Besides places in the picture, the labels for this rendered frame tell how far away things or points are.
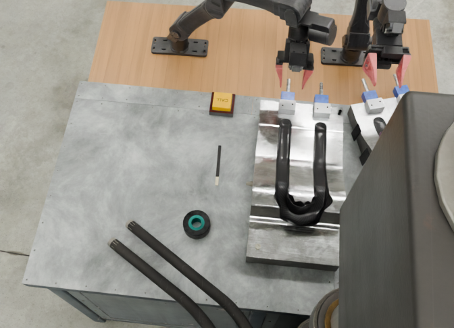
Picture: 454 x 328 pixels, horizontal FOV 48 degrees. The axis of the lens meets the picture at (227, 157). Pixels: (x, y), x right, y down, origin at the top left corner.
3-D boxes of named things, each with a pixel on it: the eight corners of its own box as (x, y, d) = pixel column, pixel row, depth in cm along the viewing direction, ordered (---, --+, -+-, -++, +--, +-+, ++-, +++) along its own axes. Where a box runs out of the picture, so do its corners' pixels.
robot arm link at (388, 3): (415, 11, 125) (411, -26, 130) (380, 9, 126) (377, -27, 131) (400, 41, 136) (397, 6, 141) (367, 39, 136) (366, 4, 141)
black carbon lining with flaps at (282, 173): (278, 121, 161) (280, 104, 153) (329, 125, 160) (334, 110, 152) (269, 226, 146) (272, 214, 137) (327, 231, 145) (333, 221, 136)
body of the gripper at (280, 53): (313, 67, 144) (317, 42, 139) (276, 65, 144) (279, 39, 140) (312, 59, 149) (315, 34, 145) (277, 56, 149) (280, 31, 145)
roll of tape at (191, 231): (206, 242, 151) (205, 238, 148) (180, 235, 152) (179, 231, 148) (213, 217, 154) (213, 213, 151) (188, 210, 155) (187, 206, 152)
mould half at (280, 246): (259, 114, 170) (261, 91, 158) (338, 121, 169) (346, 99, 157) (245, 262, 148) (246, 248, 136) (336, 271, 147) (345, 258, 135)
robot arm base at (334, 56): (384, 53, 172) (383, 37, 175) (324, 50, 173) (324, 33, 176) (377, 67, 179) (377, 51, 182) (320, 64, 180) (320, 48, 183)
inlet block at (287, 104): (280, 84, 168) (282, 73, 163) (295, 85, 168) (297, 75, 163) (277, 117, 162) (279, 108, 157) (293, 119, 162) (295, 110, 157)
